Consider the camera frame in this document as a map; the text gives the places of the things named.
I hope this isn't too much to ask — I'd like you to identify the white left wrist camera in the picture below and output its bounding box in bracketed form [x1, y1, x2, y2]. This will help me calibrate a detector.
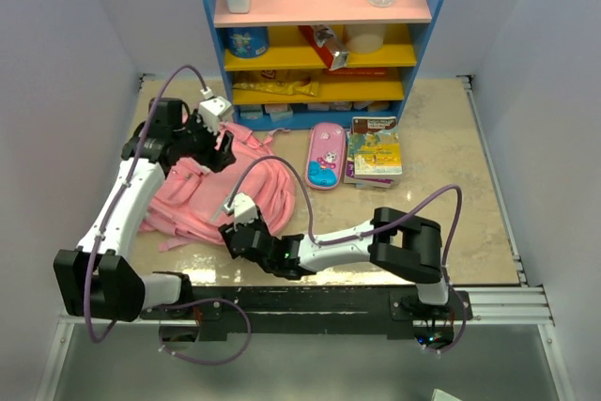
[197, 96, 233, 132]

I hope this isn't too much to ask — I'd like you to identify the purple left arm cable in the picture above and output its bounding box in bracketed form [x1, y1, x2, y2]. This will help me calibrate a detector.
[83, 64, 253, 365]

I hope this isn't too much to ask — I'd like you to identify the white translucent cup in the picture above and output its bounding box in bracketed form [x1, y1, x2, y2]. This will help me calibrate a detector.
[344, 23, 387, 54]

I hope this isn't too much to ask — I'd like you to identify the pink student backpack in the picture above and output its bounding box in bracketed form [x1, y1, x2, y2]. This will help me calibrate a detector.
[139, 122, 296, 252]

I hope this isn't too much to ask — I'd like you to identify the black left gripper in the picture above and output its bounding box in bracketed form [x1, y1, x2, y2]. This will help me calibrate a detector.
[174, 110, 236, 173]

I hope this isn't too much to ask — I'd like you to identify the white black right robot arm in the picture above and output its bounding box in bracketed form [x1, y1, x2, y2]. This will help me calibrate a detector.
[218, 208, 454, 320]

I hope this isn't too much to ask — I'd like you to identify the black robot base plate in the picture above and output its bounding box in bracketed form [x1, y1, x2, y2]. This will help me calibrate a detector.
[141, 285, 473, 345]

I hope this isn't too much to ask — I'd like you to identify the yellow chips bag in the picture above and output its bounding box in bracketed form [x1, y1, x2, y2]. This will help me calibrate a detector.
[233, 69, 320, 97]

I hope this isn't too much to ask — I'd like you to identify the red silver snack box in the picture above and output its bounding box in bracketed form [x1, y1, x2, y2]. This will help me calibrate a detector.
[298, 24, 349, 70]

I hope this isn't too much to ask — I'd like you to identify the blue cartoon can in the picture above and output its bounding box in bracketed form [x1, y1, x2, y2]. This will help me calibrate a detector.
[226, 26, 270, 59]

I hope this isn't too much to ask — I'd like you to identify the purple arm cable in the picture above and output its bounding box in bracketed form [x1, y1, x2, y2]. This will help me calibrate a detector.
[226, 155, 468, 355]
[83, 64, 253, 365]

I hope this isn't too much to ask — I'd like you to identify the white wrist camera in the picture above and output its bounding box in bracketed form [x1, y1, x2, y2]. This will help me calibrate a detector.
[197, 96, 233, 132]
[222, 193, 259, 224]

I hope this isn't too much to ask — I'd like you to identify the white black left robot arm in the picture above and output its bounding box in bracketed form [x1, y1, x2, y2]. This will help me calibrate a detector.
[54, 97, 236, 322]

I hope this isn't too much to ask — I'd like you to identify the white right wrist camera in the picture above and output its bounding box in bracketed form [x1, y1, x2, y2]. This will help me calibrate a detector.
[222, 193, 259, 224]

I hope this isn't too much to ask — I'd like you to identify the pink blue pencil case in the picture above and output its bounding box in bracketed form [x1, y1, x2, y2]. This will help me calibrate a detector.
[305, 122, 347, 190]

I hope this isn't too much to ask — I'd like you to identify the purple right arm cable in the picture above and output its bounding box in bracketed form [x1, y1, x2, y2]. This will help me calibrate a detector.
[226, 155, 468, 355]

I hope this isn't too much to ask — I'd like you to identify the blue pink yellow shelf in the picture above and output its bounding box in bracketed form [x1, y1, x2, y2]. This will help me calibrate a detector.
[203, 0, 444, 131]

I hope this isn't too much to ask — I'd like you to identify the yellow illustrated book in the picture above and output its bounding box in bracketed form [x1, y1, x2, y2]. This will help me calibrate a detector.
[349, 116, 403, 180]

